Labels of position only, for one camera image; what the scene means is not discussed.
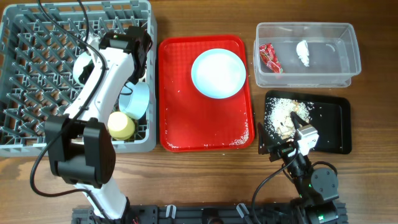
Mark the food scraps and rice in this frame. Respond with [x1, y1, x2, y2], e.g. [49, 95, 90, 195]
[265, 98, 311, 140]

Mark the red plastic tray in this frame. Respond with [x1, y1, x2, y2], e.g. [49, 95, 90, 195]
[158, 34, 254, 152]

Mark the yellow plastic cup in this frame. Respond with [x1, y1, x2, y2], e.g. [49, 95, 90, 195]
[108, 111, 136, 140]

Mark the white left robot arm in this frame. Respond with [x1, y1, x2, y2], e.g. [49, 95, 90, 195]
[45, 26, 153, 223]

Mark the white napkin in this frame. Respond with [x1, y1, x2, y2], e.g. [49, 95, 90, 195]
[296, 40, 310, 67]

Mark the red snack wrapper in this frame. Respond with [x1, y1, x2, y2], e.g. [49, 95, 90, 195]
[259, 43, 284, 73]

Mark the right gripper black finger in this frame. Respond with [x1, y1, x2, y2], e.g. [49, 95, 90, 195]
[257, 123, 275, 154]
[290, 111, 308, 128]

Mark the light blue bowl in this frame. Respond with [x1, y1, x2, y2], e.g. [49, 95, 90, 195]
[118, 82, 150, 120]

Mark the clear plastic bin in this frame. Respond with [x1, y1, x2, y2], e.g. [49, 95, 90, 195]
[253, 22, 361, 88]

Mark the black plastic tray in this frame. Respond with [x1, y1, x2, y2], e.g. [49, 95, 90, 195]
[264, 90, 352, 154]

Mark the light green bowl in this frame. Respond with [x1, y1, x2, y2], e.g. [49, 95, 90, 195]
[72, 52, 94, 86]

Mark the light blue plate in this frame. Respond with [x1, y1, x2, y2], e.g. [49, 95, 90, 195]
[191, 49, 246, 100]

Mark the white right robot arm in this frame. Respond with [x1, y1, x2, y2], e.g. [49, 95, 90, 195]
[251, 112, 340, 223]

